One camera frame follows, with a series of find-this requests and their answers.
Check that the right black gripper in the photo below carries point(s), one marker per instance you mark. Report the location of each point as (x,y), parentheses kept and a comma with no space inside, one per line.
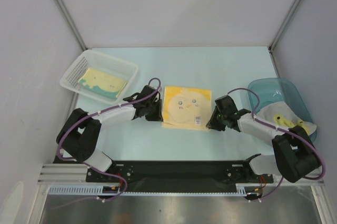
(215,120)

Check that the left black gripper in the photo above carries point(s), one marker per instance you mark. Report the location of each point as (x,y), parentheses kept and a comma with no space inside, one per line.
(158,117)

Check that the yellow towel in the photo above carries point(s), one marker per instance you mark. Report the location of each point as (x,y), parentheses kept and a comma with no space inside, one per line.
(186,108)

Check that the teal and cream towel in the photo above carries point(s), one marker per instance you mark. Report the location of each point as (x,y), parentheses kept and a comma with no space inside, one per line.
(102,83)

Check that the pale green cloth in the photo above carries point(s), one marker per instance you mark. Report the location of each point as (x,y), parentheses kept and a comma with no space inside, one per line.
(279,113)

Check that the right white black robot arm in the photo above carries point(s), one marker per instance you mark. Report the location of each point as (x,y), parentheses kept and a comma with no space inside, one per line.
(295,155)

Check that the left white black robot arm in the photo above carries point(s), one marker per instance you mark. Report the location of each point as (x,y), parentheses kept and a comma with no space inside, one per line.
(78,138)

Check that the white perforated plastic basket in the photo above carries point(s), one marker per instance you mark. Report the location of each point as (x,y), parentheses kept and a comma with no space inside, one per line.
(102,62)

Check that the blue translucent plastic tub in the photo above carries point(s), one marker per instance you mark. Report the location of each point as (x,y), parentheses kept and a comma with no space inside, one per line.
(272,90)

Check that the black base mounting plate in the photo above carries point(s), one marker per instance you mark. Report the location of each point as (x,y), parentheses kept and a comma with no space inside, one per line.
(188,182)

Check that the slotted cable duct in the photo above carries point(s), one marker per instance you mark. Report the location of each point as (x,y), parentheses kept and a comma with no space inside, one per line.
(110,190)

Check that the aluminium frame rail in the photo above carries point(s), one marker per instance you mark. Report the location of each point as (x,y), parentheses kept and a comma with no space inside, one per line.
(133,171)

